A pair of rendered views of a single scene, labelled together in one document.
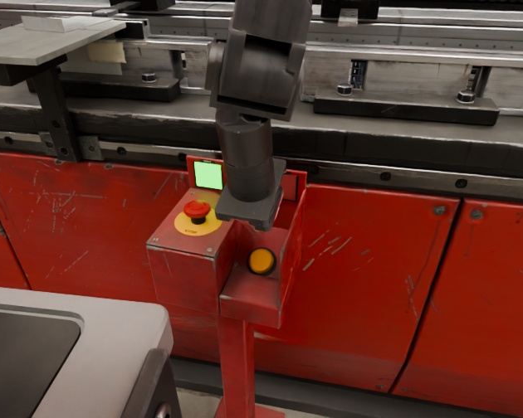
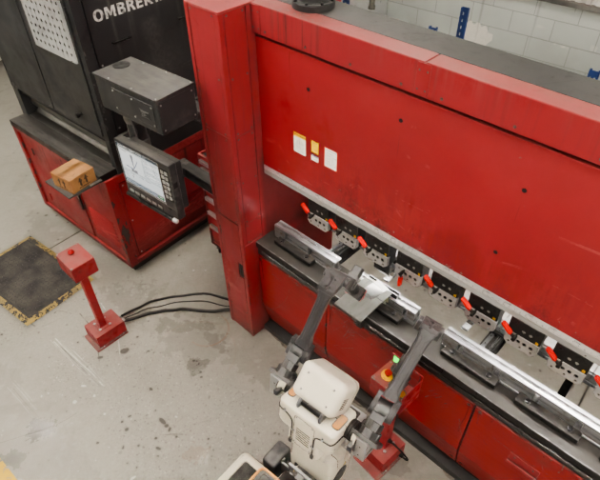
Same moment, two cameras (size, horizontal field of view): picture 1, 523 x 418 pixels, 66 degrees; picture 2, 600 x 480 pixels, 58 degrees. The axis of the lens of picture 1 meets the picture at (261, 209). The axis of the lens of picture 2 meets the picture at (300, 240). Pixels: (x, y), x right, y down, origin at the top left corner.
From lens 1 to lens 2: 229 cm
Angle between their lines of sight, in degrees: 27
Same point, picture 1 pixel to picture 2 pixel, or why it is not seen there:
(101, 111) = (373, 321)
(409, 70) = (475, 356)
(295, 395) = (415, 440)
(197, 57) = (410, 314)
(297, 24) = not seen: hidden behind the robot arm
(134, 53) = (391, 302)
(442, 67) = (486, 362)
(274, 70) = not seen: hidden behind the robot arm
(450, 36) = not seen: hidden behind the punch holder
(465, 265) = (476, 426)
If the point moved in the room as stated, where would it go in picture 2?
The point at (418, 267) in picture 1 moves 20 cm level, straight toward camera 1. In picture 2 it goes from (462, 418) to (431, 436)
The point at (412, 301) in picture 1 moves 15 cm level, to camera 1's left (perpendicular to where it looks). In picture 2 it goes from (460, 428) to (432, 413)
